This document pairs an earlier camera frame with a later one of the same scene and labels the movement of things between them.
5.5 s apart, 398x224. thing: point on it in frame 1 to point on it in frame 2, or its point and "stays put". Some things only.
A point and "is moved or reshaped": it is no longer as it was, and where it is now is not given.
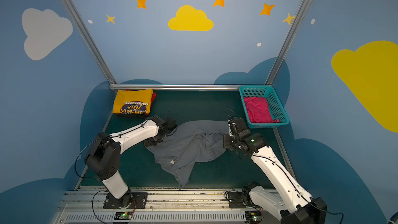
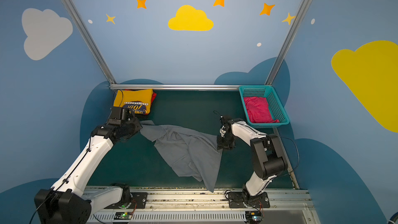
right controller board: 253,217 stays put
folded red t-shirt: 153,97 stays put
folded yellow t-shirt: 133,101 stays put
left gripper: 154,141 to 133,124
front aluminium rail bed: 164,207 stays put
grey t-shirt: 192,142 is moved or reshaped
